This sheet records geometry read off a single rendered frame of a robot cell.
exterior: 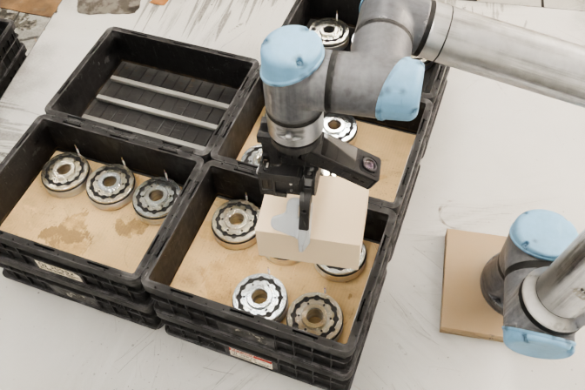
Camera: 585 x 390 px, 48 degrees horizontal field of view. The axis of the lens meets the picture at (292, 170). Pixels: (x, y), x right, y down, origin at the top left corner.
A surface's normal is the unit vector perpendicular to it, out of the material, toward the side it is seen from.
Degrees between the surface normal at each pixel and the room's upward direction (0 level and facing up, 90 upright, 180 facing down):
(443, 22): 29
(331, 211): 0
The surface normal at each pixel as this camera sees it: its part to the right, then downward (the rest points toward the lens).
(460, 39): -0.02, 0.18
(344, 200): -0.04, -0.60
